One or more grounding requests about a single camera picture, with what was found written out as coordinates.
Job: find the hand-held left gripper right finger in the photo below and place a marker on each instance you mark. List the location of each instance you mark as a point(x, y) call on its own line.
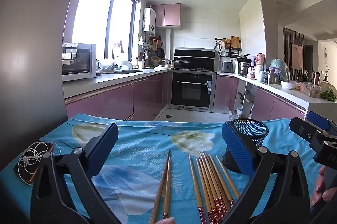
point(237, 150)

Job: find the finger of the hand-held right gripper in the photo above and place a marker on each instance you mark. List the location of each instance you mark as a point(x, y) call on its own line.
point(302, 128)
point(318, 118)

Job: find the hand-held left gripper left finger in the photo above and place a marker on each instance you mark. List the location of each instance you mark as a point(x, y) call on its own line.
point(104, 150)

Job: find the black mesh utensil holder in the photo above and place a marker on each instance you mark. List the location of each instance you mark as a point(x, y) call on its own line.
point(259, 134)

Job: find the bunch of wooden chopsticks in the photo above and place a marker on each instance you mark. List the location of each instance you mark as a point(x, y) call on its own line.
point(210, 187)

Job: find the pair of wooden chopsticks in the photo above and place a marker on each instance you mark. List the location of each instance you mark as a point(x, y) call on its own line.
point(159, 187)

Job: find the wooden chopstick red patterned end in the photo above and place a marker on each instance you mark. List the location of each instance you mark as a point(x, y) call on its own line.
point(167, 187)

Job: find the person's right hand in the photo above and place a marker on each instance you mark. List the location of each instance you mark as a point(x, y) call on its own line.
point(318, 187)

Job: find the person's left hand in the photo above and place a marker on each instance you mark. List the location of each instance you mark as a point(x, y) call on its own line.
point(165, 220)

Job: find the leafy green vegetables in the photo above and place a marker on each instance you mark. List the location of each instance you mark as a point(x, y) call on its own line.
point(327, 95)

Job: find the blue floral tablecloth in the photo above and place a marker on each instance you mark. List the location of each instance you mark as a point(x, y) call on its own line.
point(142, 139)

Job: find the pink base cabinets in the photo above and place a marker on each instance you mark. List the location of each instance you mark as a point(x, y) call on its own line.
point(110, 100)

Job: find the brown insulated bottle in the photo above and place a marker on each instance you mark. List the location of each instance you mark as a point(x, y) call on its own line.
point(272, 76)

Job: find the green plastic bag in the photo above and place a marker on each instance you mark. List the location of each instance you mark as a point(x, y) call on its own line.
point(279, 69)

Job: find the built-in black oven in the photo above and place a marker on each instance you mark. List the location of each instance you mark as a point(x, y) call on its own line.
point(191, 92)

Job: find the dark smartphone orange edge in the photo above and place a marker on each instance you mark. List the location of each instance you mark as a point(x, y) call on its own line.
point(29, 177)

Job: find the pink kettle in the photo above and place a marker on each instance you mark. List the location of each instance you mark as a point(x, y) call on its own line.
point(260, 59)

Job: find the steel stock pot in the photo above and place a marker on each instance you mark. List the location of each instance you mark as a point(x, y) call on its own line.
point(243, 69)

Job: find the silver rice cooker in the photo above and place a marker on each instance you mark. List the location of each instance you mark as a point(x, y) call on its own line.
point(226, 66)

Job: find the white microwave oven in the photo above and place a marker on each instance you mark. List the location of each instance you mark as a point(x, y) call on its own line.
point(88, 61)

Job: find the white bowl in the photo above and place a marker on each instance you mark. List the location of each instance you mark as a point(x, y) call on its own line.
point(158, 68)

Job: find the black wok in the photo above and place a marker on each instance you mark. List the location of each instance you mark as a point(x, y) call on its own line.
point(182, 63)

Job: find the wooden cutting board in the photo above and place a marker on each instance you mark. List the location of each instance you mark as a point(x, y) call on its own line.
point(235, 42)

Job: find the hanging frying pan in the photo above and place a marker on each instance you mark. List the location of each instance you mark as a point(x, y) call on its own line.
point(161, 53)

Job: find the grey refrigerator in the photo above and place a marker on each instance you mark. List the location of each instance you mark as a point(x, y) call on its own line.
point(31, 55)

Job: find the kitchen window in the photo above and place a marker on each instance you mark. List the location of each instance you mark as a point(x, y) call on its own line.
point(89, 16)

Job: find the white water heater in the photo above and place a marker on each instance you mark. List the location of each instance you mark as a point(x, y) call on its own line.
point(149, 19)

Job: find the framed wall picture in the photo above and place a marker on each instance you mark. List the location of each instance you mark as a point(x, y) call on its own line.
point(297, 55)

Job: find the black wall rack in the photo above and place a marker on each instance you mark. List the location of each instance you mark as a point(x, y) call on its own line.
point(235, 51)

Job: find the pink wall cabinet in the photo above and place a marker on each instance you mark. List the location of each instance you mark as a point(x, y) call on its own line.
point(168, 15)

